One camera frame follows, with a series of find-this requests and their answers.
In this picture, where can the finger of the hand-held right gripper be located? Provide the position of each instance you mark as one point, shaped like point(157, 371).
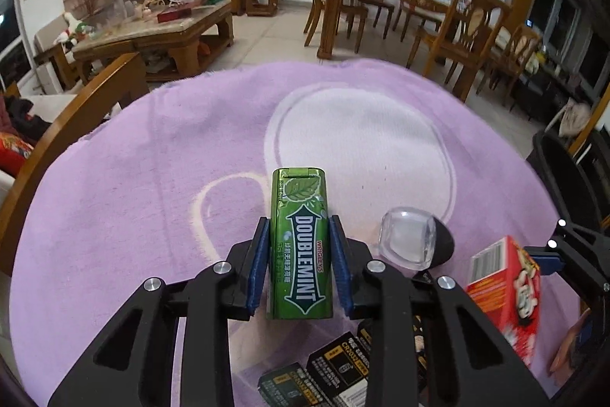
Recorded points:
point(579, 254)

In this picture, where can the clear plastic cup black base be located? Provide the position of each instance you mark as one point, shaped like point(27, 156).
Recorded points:
point(410, 240)

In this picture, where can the red flat box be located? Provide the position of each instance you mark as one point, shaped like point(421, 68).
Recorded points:
point(175, 13)

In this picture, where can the dark clothes pile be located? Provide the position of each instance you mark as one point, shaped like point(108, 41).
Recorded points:
point(24, 114)

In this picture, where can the wooden sofa armrest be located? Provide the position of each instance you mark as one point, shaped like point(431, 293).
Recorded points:
point(71, 125)

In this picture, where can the cluttered low table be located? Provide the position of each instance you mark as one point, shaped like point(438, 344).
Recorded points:
point(548, 87)

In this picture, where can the white plush toy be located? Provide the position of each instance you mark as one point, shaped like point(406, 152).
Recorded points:
point(71, 30)

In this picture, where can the red patterned cushion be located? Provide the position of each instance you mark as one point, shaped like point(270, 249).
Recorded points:
point(13, 152)

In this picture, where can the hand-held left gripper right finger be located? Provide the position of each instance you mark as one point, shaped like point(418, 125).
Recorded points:
point(340, 264)

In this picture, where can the black trash bin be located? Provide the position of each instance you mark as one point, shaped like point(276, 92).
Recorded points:
point(557, 178)

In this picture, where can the person's right hand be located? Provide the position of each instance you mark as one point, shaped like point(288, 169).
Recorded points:
point(569, 359)

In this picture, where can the white cloth bag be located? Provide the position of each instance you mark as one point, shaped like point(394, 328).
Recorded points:
point(574, 118)

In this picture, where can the red milk carton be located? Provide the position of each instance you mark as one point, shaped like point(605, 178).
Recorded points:
point(505, 292)

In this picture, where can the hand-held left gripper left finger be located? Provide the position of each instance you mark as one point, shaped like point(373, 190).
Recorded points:
point(257, 264)

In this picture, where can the purple blanket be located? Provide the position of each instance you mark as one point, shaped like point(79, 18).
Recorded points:
point(167, 149)

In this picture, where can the green chewing gum box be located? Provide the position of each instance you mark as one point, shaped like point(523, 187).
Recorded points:
point(300, 245)

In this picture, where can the wooden armchair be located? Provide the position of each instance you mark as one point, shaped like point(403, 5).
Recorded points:
point(47, 49)

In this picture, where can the wooden coffee table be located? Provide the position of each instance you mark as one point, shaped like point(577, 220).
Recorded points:
point(157, 30)

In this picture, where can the black battery blister pack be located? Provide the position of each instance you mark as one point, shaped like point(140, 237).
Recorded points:
point(364, 333)
point(338, 369)
point(286, 388)

